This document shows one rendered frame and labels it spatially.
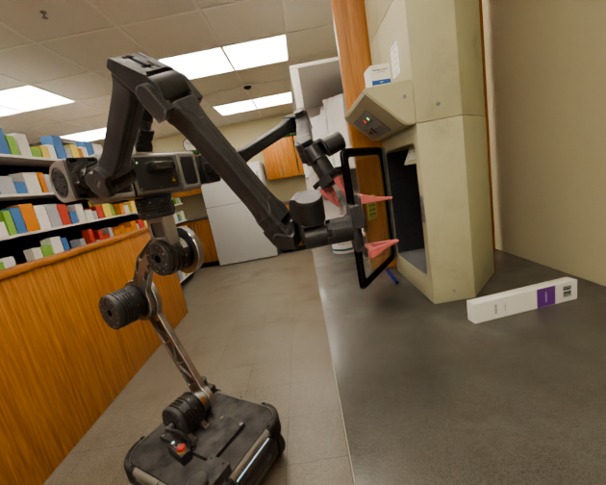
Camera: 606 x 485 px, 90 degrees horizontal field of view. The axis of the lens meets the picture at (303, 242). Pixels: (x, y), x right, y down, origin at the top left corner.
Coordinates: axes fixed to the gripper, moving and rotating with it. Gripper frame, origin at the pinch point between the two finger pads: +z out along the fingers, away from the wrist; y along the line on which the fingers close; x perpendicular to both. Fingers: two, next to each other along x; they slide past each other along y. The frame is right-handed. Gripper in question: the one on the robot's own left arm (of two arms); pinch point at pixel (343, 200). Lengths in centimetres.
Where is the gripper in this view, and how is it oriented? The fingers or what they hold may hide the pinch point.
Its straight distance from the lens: 95.4
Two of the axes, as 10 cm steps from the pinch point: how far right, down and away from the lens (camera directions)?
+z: 5.2, 8.5, -0.7
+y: -6.5, 4.4, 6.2
